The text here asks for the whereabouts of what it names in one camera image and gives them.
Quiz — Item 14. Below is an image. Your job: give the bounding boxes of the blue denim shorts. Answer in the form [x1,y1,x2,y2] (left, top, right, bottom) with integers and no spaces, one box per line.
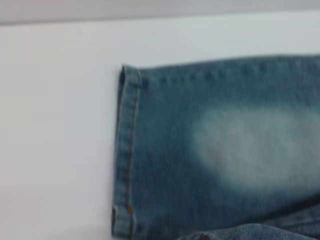
[111,53,320,240]

